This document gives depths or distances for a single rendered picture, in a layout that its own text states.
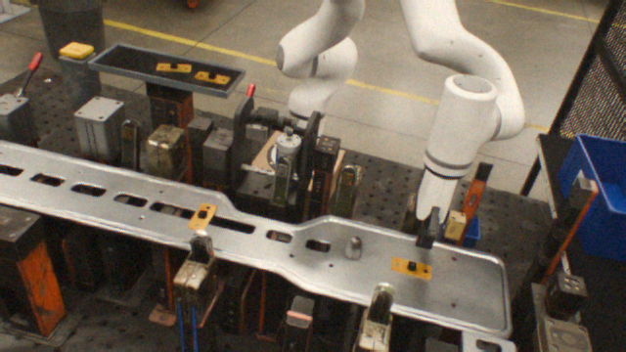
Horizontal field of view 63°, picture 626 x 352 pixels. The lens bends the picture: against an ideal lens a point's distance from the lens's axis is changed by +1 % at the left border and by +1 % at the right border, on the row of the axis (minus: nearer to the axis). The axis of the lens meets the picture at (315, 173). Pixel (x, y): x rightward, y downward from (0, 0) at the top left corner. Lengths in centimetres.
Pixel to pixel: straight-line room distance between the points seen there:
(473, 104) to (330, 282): 45
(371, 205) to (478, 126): 89
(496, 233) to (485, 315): 70
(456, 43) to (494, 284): 51
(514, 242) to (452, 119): 96
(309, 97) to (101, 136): 57
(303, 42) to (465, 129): 64
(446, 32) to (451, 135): 17
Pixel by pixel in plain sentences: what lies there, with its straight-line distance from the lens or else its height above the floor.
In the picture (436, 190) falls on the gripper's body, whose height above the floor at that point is 125.
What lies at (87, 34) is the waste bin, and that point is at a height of 22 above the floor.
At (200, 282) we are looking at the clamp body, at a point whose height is 104.
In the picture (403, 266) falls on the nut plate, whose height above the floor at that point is 100.
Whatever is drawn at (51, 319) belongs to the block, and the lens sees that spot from 136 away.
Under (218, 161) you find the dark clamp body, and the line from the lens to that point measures 125.
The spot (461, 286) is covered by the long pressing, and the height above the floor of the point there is 100.
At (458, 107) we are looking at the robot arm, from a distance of 83.
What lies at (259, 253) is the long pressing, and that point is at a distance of 108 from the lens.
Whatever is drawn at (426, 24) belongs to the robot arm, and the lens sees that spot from 91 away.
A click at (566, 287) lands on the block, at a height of 108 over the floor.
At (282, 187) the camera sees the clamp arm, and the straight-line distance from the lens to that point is 119.
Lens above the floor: 179
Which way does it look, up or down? 37 degrees down
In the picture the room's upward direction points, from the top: 8 degrees clockwise
